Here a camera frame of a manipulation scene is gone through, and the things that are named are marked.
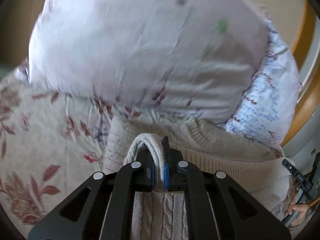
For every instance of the wooden headboard frame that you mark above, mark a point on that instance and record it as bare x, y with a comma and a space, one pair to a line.
306, 52

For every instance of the floral bed quilt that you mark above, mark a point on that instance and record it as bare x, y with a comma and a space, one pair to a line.
51, 143

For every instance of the person right hand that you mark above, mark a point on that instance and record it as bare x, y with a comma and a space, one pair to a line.
302, 211

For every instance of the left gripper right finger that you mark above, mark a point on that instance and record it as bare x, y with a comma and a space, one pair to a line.
217, 206

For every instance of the beige cable knit sweater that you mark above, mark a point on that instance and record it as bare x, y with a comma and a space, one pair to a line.
159, 215

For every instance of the blue pink floral pillow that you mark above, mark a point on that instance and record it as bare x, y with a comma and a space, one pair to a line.
268, 105

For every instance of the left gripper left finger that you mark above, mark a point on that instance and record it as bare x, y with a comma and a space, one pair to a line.
101, 207

